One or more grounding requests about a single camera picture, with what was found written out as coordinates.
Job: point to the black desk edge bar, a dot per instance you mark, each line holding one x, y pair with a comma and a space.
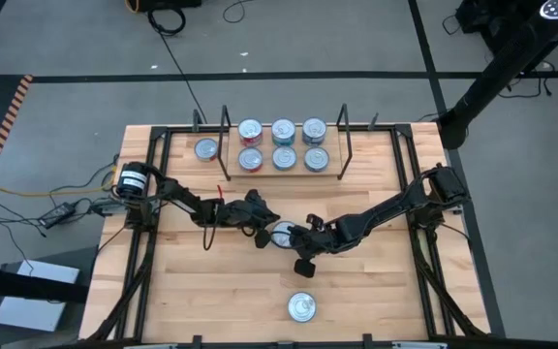
17, 286

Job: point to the white light bar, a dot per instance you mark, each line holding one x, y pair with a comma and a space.
153, 346
419, 346

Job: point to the black power adapter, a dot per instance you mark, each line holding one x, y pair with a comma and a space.
56, 214
107, 207

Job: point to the black floor equipment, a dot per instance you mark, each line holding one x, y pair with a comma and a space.
482, 19

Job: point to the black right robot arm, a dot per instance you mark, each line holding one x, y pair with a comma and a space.
390, 208

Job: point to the white flat box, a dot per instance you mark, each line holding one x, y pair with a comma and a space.
32, 300

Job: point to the red tape tag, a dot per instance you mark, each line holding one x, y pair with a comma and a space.
219, 190

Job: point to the wooden shelf with black frames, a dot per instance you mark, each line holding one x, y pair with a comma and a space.
332, 145

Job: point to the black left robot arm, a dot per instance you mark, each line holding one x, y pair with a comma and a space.
172, 194

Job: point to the teal yellowfin tuna can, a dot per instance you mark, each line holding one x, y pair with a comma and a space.
280, 234
284, 144
285, 158
284, 130

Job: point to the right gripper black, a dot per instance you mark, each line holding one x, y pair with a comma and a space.
320, 237

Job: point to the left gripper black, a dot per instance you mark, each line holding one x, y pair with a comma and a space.
250, 211

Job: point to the black aluminium table frame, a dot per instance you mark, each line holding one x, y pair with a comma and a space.
144, 291

